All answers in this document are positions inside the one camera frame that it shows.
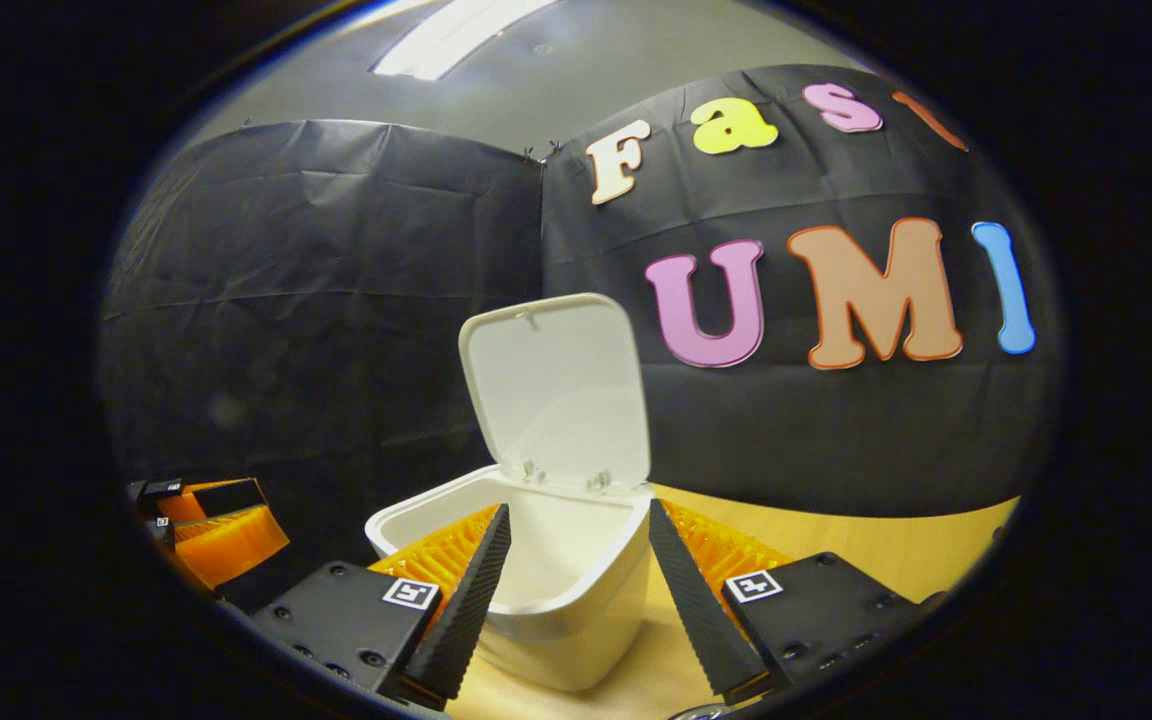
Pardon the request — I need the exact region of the white desktop garbage bin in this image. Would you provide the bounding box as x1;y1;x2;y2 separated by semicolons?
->
364;292;655;693

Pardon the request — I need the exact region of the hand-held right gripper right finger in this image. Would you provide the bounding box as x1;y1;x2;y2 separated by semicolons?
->
648;498;947;706

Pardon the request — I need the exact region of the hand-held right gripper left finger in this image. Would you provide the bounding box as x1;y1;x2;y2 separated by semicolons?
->
251;503;513;713

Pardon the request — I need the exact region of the wooden desktop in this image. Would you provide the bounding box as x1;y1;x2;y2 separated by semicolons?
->
446;483;1022;720

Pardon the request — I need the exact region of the black backdrop cloth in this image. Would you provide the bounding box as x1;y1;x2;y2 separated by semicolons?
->
96;65;1067;601

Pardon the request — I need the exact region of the ceiling light panel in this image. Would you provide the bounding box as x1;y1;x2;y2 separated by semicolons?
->
371;0;559;81

